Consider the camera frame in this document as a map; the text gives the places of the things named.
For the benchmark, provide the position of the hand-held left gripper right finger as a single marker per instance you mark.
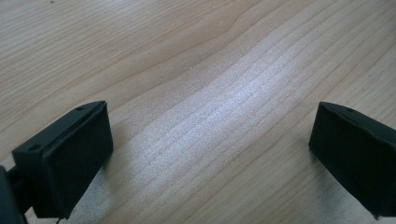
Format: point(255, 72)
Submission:
point(355, 155)

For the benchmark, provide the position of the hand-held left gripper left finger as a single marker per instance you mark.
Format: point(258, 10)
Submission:
point(65, 161)

